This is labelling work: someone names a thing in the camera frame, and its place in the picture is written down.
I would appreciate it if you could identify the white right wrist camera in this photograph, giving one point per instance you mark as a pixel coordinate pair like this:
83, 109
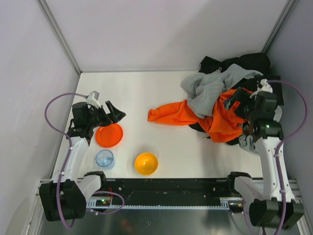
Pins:
263, 85

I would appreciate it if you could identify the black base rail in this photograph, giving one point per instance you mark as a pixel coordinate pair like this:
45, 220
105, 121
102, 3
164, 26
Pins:
175, 192

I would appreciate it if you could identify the yellow plastic bowl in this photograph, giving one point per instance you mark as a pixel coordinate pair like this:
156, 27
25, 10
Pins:
146, 163

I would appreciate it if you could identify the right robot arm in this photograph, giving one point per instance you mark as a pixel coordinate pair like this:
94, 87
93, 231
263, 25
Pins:
274, 206

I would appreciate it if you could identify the left aluminium frame post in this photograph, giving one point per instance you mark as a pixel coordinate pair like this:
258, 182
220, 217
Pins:
58, 34

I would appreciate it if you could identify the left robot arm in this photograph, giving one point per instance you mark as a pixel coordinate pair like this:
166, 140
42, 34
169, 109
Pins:
64, 197

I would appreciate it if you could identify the orange plastic plate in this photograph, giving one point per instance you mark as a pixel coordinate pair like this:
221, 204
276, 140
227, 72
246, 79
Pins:
109, 136

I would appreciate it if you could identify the grey sweatshirt cloth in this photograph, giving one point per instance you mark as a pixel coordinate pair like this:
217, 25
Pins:
203, 91

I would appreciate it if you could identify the orange cloth garment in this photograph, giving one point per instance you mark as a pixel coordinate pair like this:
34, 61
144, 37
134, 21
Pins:
222, 127

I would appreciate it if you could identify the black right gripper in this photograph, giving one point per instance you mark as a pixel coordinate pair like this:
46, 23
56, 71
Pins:
241, 107

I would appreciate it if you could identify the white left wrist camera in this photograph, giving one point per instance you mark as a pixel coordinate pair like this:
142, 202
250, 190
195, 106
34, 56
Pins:
92, 99

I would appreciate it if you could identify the clear blue plastic cup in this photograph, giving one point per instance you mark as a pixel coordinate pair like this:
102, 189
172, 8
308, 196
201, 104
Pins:
105, 159

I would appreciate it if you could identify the black cloth garment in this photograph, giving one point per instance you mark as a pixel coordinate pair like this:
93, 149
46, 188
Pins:
254, 61

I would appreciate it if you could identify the aluminium frame post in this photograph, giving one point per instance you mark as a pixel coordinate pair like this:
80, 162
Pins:
289, 6
58, 34

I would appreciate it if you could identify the right aluminium frame post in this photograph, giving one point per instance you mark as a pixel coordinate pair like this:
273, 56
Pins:
289, 6

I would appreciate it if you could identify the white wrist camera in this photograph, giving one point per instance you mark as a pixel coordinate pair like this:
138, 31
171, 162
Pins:
92, 99
263, 85

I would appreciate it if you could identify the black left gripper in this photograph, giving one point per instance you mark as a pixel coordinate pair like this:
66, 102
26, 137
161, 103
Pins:
105, 116

